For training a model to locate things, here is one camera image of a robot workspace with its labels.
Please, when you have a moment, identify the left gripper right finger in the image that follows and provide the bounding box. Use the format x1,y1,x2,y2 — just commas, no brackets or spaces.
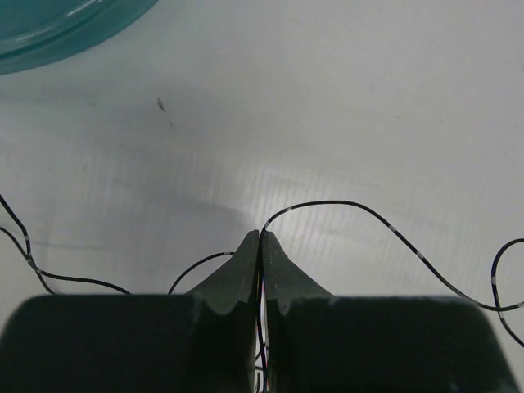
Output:
261,231,333,315

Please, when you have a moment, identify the teal translucent plastic bin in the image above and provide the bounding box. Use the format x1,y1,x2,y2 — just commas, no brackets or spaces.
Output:
1,0,157,75

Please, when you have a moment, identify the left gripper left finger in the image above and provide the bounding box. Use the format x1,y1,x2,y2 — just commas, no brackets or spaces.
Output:
187,230,259,315

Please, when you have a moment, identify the bundle of thin cables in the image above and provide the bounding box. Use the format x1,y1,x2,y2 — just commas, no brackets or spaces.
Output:
0,194,524,349

